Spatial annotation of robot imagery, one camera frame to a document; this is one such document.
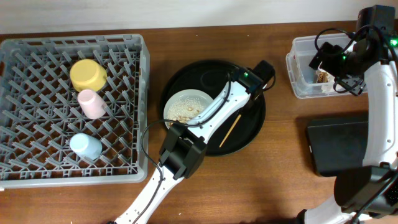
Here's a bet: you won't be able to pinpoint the wooden chopstick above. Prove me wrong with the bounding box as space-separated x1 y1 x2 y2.
219 114 242 148

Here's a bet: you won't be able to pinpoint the grey plate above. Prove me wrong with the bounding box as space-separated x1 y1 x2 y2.
163 89 213 119

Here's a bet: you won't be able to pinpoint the food scraps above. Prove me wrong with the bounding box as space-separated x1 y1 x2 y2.
166 97 205 123

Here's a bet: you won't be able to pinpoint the pink cup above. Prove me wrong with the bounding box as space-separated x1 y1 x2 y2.
77 89 106 119

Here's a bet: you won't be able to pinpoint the yellow bowl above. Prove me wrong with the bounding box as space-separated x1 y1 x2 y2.
70 59 107 92

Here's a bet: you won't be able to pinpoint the light blue cup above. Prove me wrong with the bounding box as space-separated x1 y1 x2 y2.
69 133 102 160

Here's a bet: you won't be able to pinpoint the white napkin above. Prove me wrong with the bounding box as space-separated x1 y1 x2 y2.
321 82 336 94

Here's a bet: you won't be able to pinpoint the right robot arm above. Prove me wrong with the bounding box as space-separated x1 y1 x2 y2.
297 5 397 223

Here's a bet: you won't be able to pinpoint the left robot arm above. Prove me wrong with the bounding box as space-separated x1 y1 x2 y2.
114 60 275 224

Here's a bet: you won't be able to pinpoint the grey plastic dishwasher rack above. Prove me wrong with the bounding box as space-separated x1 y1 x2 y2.
1 34 150 190

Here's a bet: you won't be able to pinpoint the clear plastic bin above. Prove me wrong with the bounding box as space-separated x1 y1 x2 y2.
285 36 339 99

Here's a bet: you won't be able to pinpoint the round black tray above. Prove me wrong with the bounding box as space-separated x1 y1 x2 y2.
159 60 266 156

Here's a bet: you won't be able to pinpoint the black rectangular bin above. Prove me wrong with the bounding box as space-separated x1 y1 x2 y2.
305 116 368 177

